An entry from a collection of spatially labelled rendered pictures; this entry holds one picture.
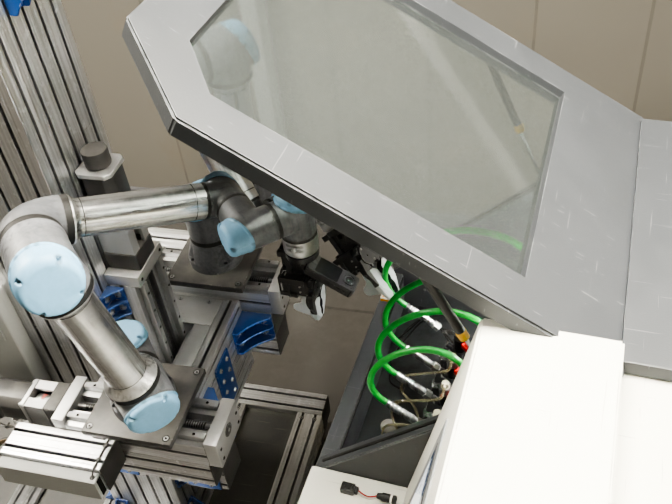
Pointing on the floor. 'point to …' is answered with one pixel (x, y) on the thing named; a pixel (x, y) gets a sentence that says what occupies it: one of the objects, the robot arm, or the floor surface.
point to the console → (528, 421)
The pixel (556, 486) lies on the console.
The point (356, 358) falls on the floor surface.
